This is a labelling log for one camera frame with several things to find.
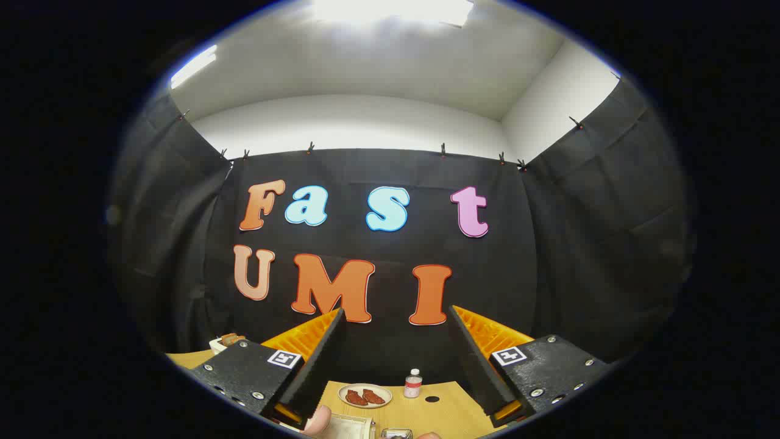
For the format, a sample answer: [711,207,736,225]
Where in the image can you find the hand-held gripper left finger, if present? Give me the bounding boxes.
[189,308,347,427]

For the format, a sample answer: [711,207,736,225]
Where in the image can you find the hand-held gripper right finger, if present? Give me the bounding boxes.
[448,305,612,429]

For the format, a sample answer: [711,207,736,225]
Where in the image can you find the white wire dish rack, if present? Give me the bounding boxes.
[326,413,377,439]

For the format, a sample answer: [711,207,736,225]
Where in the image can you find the beige plate with meat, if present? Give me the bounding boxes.
[338,383,392,408]

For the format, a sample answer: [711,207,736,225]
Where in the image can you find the white drip tray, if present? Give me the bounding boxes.
[332,418,369,439]

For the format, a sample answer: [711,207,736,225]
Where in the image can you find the narrow ceiling light strip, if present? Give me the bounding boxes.
[171,45,218,90]

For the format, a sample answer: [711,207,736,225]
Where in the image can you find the large ceiling light panel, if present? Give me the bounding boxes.
[312,0,475,26]

